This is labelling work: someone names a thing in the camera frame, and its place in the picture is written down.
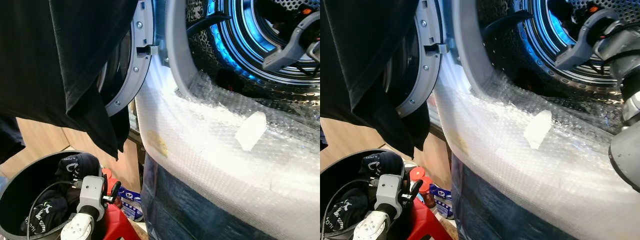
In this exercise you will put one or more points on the plain black garment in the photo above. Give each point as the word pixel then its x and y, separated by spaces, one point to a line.
pixel 570 15
pixel 275 12

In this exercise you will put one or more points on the washing machine housing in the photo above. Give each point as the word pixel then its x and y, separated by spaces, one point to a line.
pixel 480 210
pixel 170 210

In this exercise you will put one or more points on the red capped bottle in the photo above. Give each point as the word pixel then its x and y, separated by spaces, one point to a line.
pixel 106 173
pixel 110 181
pixel 427 185
pixel 417 172

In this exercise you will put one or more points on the blue printed package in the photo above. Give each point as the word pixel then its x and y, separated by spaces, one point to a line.
pixel 442 192
pixel 130 197

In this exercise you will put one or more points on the red plastic stool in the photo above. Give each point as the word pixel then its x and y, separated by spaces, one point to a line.
pixel 425 222
pixel 117 225

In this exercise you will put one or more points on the black garment white print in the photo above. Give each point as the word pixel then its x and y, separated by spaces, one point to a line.
pixel 82 162
pixel 50 210
pixel 385 161
pixel 350 212

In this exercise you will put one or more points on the black hanging cloth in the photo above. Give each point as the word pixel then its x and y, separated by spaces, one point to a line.
pixel 50 50
pixel 360 50

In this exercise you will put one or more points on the perforated steel washer drum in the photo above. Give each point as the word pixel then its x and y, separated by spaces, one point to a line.
pixel 535 40
pixel 240 40

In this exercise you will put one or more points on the black round laundry bucket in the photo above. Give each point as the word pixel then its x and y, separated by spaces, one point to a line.
pixel 335 185
pixel 20 185

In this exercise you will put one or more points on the light wooden cabinet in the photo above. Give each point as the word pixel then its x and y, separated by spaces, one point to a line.
pixel 35 140
pixel 350 140

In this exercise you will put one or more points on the black drum paddle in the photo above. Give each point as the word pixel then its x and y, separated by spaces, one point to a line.
pixel 505 21
pixel 210 21

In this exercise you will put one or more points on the clear bubble wrap sheet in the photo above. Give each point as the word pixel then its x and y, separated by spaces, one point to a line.
pixel 215 175
pixel 525 175

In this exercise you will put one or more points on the grey round washer door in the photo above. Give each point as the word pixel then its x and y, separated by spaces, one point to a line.
pixel 137 75
pixel 425 75

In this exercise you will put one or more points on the white tape piece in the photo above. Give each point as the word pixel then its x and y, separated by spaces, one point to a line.
pixel 537 129
pixel 250 131

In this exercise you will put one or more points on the grey washer door seal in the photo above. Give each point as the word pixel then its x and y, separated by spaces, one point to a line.
pixel 467 50
pixel 177 50

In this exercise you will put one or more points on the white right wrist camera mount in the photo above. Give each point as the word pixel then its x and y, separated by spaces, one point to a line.
pixel 290 50
pixel 580 47

